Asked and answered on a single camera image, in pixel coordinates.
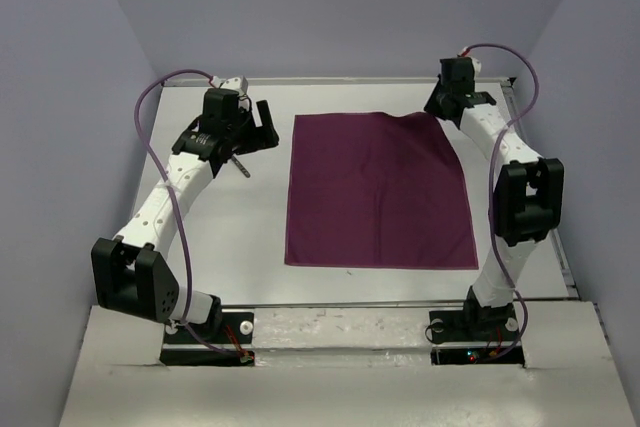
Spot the purple cloth napkin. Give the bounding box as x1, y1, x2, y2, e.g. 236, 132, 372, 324
284, 112, 479, 270

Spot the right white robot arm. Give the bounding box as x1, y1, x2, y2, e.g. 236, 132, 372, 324
424, 56, 564, 339

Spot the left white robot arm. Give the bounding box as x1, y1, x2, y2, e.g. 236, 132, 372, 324
91, 88, 279, 342

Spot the metal spoon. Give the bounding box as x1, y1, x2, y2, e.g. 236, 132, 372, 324
231, 156, 251, 179

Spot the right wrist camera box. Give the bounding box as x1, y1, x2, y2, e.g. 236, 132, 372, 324
458, 47, 482, 76

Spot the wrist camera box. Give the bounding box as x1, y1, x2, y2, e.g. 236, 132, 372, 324
209, 76, 251, 109
458, 47, 482, 76

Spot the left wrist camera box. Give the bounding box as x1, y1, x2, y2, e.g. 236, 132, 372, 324
209, 76, 251, 109

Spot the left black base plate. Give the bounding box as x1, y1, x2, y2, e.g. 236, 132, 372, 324
159, 309, 255, 367

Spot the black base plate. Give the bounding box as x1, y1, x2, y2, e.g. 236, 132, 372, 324
424, 297, 525, 366
159, 309, 255, 367

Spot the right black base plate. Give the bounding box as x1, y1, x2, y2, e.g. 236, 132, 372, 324
424, 297, 525, 366

